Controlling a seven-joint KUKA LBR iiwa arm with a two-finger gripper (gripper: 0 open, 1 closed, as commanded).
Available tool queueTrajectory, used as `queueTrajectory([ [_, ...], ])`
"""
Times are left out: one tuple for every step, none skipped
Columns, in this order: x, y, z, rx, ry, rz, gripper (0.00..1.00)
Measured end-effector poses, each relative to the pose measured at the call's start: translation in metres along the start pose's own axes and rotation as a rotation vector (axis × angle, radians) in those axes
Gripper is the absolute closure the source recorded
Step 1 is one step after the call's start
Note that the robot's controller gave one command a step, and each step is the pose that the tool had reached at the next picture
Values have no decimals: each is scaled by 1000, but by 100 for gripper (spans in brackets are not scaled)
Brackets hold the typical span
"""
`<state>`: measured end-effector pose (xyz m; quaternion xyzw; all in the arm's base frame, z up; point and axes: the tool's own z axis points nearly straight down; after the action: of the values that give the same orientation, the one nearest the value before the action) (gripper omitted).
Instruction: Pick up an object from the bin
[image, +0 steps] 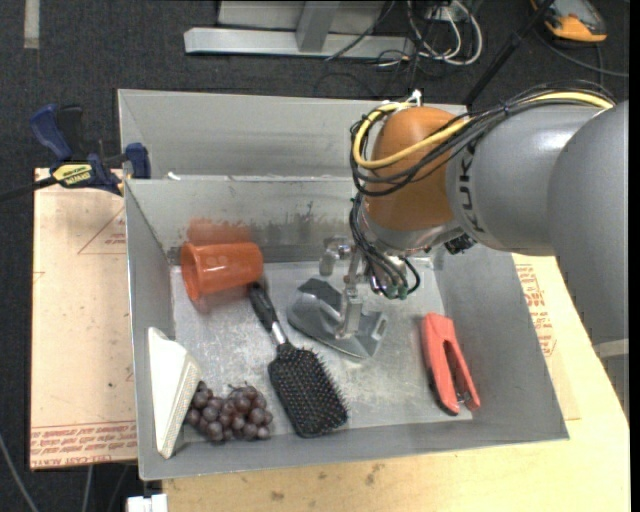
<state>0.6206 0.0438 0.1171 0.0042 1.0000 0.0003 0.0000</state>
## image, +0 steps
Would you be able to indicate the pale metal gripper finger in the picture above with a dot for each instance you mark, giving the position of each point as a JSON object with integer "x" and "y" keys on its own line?
{"x": 343, "y": 320}
{"x": 355, "y": 315}

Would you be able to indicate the silver toy iron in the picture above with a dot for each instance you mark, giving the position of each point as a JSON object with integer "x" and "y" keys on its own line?
{"x": 315, "y": 312}

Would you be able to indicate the black hairbrush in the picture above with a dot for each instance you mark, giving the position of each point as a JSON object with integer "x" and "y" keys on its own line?
{"x": 305, "y": 390}

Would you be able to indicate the red stapler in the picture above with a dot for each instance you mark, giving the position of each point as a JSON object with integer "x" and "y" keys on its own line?
{"x": 440, "y": 350}

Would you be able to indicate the grey metal bin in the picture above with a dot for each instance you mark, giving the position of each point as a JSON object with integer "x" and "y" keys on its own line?
{"x": 400, "y": 400}

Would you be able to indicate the orange plastic cup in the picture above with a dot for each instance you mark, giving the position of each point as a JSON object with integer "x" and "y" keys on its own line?
{"x": 222, "y": 267}

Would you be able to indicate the purple toy grapes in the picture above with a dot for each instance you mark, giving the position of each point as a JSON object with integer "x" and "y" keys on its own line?
{"x": 230, "y": 412}

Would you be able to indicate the white triangular block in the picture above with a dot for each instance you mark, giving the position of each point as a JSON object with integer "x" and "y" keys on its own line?
{"x": 167, "y": 390}

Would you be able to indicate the brown cardboard board red print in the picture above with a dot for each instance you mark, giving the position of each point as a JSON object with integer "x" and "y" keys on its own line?
{"x": 80, "y": 310}

